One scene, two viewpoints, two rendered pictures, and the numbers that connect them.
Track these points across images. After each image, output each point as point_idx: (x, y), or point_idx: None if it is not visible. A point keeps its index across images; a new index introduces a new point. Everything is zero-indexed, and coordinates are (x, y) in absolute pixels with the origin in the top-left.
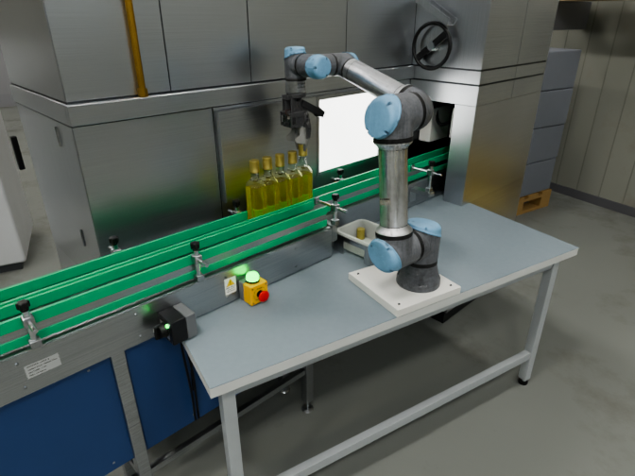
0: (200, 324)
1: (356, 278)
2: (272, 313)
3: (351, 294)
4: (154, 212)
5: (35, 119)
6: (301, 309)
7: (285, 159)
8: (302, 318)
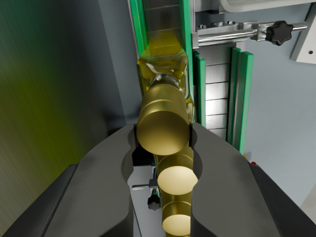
0: None
1: (314, 62)
2: (263, 159)
3: (313, 81)
4: None
5: None
6: (283, 138)
7: (49, 88)
8: (294, 146)
